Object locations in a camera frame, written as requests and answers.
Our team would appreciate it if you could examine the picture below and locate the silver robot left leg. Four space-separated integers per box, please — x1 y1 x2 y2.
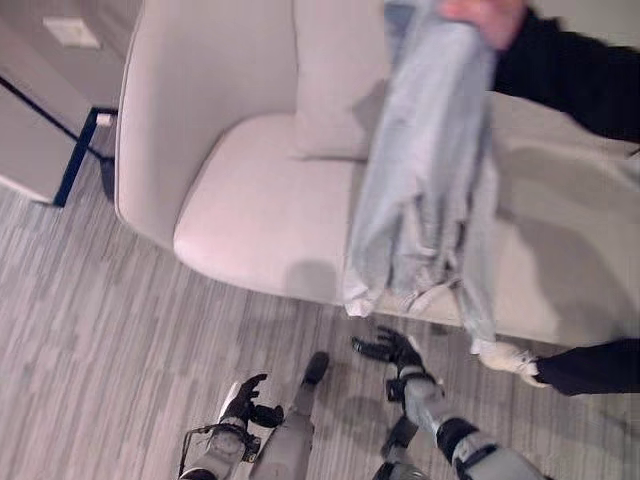
248 382 317 480

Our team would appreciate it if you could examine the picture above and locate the person's hand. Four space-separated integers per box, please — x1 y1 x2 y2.
439 0 529 52

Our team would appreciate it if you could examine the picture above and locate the beige sofa cushion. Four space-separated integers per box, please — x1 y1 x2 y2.
291 0 389 162

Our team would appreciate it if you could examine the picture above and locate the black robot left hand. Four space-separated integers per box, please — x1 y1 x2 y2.
221 373 285 430

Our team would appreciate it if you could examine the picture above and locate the beige upholstered sofa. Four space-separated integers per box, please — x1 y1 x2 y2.
114 0 640 347

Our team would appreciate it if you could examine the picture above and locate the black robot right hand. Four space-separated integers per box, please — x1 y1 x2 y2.
350 325 426 374

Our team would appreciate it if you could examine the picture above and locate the silver robot right leg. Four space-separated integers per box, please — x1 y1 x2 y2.
371 414 422 480

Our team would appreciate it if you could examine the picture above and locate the person's foot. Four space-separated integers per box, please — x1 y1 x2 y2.
471 341 550 389

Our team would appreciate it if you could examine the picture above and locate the light blue denim garment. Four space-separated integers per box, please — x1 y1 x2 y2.
342 0 500 355

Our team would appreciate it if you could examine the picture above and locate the dark robot left foot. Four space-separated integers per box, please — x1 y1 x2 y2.
301 350 332 387

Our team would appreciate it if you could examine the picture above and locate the person's leg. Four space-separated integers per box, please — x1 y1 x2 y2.
535 337 640 397

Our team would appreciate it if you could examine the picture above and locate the silver robot leg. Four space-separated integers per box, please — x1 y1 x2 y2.
371 414 422 480
248 382 317 480

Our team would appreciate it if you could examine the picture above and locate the beige table with black frame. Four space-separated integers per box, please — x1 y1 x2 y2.
0 0 127 209

